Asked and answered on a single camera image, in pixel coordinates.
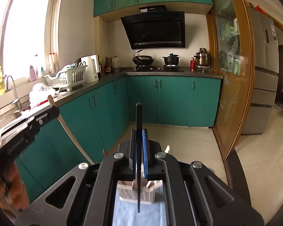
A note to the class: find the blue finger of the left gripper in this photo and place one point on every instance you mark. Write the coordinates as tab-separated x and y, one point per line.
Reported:
45	116

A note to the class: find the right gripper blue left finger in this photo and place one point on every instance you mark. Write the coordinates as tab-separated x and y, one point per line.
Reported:
132	153

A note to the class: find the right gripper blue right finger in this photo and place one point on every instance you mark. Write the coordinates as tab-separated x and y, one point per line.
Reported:
145	144

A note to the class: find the beige chopstick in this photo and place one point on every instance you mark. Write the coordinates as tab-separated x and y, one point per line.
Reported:
84	136

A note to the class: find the black ribbed chopstick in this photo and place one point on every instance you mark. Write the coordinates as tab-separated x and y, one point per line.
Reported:
138	152

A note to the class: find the person's left hand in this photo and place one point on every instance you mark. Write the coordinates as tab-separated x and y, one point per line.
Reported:
17	192

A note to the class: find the chrome sink faucet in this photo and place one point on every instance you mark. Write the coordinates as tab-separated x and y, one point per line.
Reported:
11	86

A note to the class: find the teal lower cabinets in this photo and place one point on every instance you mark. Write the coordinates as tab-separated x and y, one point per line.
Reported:
178	112

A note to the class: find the white plastic utensil caddy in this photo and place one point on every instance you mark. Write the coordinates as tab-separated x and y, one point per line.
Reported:
128	191

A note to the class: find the white dish rack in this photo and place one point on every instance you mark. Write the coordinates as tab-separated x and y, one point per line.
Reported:
67	78

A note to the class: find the white electric kettle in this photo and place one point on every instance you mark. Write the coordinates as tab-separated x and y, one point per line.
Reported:
92	69

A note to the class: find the gas stove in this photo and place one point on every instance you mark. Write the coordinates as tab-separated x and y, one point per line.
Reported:
170	68

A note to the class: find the blue striped tablecloth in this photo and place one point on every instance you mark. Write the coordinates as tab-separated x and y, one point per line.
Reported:
125	213

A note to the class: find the black wok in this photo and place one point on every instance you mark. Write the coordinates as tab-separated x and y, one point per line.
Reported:
142	60

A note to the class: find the black cooking pot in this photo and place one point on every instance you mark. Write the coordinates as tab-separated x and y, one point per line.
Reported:
171	59

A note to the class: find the clear oil bottle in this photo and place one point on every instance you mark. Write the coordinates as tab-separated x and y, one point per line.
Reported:
115	64

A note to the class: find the red thermos bottle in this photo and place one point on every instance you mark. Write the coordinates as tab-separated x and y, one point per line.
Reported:
192	65

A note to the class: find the steel pressure cooker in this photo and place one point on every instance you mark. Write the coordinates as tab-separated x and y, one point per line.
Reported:
202	58

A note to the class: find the black range hood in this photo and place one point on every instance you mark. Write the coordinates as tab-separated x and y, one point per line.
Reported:
161	29

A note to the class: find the silver refrigerator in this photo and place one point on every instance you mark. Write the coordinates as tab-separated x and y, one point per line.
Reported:
266	73

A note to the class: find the wooden glass sliding door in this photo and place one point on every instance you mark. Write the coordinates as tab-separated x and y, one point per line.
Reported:
232	50

